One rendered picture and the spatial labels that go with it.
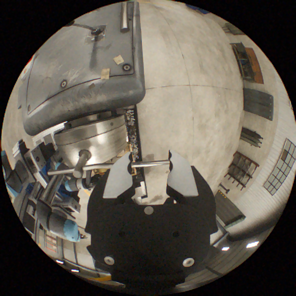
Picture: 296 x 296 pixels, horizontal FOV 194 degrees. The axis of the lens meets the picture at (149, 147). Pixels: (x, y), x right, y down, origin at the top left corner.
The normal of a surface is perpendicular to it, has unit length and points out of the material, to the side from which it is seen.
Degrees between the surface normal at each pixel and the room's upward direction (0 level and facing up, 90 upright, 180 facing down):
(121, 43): 0
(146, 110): 0
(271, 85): 90
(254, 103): 90
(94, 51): 0
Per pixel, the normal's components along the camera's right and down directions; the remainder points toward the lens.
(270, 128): -0.92, 0.35
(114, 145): 0.88, 0.17
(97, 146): 0.66, 0.31
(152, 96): 0.32, 0.42
